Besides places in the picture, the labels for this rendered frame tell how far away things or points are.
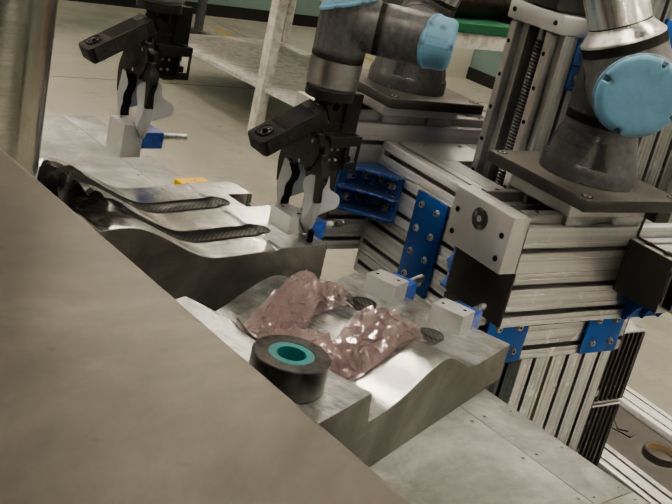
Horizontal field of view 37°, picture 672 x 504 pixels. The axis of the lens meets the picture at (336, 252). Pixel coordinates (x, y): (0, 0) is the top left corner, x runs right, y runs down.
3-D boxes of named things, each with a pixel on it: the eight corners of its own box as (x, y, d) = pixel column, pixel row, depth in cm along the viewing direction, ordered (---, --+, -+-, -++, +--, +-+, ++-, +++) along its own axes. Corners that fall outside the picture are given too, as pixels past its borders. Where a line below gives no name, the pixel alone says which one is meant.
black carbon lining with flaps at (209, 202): (218, 207, 159) (228, 150, 155) (276, 248, 148) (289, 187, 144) (1, 217, 136) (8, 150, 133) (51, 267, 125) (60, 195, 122)
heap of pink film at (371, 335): (329, 296, 138) (341, 243, 136) (440, 349, 130) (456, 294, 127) (204, 345, 117) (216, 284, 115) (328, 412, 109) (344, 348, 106)
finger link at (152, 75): (158, 109, 156) (160, 51, 155) (149, 109, 155) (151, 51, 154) (143, 107, 160) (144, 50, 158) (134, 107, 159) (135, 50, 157)
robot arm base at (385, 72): (413, 76, 206) (425, 28, 202) (459, 98, 195) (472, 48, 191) (353, 71, 197) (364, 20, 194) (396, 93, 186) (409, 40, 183)
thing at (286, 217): (331, 232, 161) (338, 200, 159) (350, 245, 158) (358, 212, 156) (264, 237, 153) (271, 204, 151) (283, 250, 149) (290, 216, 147)
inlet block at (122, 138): (175, 147, 172) (180, 116, 170) (190, 157, 168) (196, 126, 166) (105, 147, 163) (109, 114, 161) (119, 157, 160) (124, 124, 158)
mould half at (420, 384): (345, 305, 152) (362, 238, 148) (499, 379, 140) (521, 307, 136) (97, 409, 111) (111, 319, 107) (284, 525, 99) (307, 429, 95)
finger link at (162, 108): (177, 140, 161) (179, 81, 159) (144, 140, 157) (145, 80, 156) (166, 138, 163) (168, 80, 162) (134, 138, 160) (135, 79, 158)
